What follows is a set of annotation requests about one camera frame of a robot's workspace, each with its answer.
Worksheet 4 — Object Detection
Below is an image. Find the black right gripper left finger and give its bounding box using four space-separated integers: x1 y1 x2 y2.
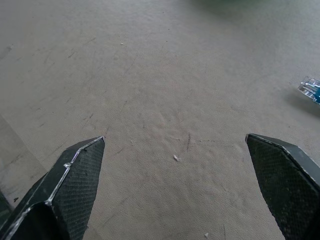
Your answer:
0 135 106 240

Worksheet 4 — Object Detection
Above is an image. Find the blue clear plastic object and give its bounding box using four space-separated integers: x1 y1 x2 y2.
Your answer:
297 76 320 105

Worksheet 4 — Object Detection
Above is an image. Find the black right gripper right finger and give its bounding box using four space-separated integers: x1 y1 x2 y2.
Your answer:
245 133 320 240

